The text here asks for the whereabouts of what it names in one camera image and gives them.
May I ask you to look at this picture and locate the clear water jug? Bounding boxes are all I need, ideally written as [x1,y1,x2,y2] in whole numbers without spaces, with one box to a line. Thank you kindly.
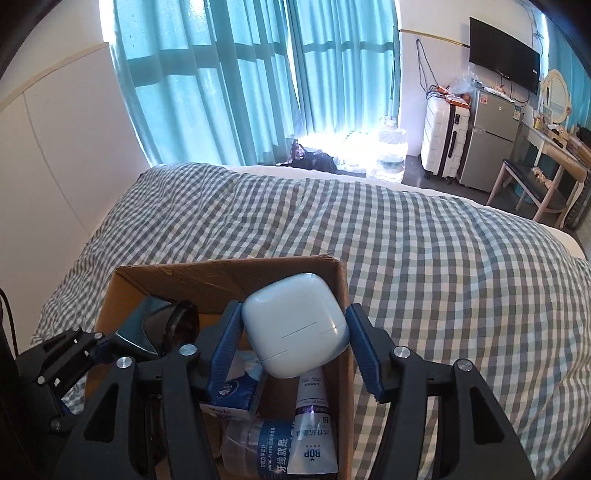
[367,117,408,181]

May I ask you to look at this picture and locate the small black box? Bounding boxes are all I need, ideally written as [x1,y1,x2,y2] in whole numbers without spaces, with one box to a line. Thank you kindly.
[115,295,200,361]

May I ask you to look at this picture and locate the narrow teal curtain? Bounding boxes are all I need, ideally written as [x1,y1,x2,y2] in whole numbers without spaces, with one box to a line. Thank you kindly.
[538,9,591,134]

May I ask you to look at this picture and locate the white suitcase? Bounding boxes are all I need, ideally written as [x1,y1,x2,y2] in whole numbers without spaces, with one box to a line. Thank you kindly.
[420,95,472,181]

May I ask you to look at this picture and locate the clear plastic floss jar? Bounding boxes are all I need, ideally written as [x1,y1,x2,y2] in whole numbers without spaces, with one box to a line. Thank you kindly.
[222,408,296,480]

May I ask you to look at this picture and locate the brown cardboard box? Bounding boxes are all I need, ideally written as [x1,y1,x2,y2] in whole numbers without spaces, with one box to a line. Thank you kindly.
[85,254,355,480]

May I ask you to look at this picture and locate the white dressing table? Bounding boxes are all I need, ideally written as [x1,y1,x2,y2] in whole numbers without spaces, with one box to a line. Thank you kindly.
[522,122,591,229]

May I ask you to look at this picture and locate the white rounded case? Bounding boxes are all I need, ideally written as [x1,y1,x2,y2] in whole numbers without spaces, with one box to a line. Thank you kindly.
[241,272,350,379]

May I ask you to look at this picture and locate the wide teal curtain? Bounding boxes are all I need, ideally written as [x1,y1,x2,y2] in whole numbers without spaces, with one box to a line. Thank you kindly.
[99,0,301,167]

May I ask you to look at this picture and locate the clear plastic bag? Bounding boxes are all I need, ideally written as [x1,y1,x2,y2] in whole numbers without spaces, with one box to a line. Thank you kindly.
[448,71,476,95]

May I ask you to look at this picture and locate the orange packets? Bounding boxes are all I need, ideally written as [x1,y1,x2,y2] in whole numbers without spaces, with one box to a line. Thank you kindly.
[427,84,472,109]

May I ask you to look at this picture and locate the black wall cable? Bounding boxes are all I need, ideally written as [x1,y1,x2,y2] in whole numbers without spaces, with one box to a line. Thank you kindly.
[416,39,439,97]

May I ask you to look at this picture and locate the blue tissue packet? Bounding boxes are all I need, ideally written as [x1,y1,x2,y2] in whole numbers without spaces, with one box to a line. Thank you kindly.
[199,351,269,421]

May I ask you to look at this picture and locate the white oval mirror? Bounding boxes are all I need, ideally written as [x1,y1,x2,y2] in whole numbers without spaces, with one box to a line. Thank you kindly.
[541,69,570,125]

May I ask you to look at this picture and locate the black wall television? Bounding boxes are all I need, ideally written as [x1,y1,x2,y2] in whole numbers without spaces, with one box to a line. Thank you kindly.
[468,17,542,95]

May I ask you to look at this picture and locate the white squeeze tube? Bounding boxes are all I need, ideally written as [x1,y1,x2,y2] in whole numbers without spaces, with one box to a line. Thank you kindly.
[286,367,340,476]

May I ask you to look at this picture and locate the wooden box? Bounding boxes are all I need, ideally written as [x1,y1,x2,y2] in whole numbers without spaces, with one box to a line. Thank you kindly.
[549,124,591,155]

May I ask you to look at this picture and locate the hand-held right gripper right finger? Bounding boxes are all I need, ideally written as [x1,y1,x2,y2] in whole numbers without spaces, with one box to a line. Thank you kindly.
[345,304,534,480]

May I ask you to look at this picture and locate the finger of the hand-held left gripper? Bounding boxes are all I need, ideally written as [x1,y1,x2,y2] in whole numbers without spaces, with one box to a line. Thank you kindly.
[16,329,116,393]
[39,394,81,432]

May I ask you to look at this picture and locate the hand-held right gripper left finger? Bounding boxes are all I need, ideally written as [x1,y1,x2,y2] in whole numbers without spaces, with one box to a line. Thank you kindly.
[55,300,245,480]

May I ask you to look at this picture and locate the dark clothes pile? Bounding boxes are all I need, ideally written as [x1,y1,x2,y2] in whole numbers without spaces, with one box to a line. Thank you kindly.
[277,138,338,172]

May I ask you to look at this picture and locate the grey small fridge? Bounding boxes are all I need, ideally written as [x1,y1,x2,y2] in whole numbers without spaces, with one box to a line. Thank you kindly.
[459,85,522,193]

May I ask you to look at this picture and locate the black seat chair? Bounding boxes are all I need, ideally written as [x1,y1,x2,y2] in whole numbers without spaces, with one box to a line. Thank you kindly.
[486,159,571,222]

